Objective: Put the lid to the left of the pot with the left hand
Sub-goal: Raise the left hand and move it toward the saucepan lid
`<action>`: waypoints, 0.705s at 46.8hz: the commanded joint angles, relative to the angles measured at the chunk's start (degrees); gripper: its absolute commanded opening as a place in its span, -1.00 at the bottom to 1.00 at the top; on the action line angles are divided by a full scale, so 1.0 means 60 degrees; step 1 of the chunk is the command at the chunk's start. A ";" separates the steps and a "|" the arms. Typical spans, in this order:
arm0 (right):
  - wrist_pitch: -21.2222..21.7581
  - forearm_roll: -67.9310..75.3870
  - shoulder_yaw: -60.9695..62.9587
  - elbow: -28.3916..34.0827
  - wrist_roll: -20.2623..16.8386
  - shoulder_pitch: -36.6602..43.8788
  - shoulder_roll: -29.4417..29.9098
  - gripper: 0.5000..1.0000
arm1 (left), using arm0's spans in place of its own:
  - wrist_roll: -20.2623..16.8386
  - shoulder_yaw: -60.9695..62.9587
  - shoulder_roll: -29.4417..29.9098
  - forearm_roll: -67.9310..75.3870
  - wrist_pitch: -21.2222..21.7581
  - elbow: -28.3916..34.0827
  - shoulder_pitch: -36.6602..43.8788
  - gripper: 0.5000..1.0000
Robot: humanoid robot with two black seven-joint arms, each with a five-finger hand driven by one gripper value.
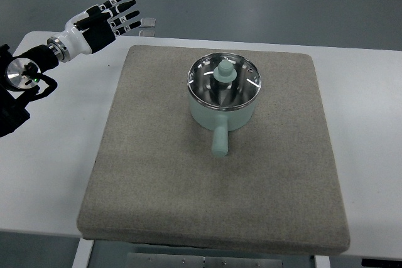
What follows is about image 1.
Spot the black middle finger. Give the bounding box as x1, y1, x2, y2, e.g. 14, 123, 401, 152
106, 0, 136, 17

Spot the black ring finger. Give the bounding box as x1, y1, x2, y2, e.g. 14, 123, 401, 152
109, 10, 140, 27

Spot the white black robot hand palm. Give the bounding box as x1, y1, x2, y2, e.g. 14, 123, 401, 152
47, 5, 116, 62

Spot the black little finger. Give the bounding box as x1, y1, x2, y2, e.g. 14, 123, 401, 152
114, 21, 141, 36

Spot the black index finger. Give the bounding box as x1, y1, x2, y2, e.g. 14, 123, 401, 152
99, 0, 122, 11

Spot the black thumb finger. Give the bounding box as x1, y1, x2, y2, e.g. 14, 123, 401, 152
74, 13, 109, 29

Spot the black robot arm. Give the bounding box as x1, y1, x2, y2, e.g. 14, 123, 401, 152
1, 0, 141, 136

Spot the clear floor marker upper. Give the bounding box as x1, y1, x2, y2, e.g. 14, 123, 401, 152
140, 18, 156, 28

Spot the clear floor marker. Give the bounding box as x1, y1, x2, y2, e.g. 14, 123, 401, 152
140, 18, 156, 28
138, 29, 155, 37

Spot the clear floor marker lower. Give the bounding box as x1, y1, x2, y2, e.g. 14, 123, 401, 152
138, 29, 155, 37

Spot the mint green saucepan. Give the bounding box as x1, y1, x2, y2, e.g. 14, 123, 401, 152
188, 88, 260, 158

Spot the beige fabric mat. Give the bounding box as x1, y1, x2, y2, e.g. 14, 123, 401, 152
77, 45, 350, 255

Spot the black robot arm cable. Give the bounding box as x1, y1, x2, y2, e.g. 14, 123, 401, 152
18, 73, 58, 101

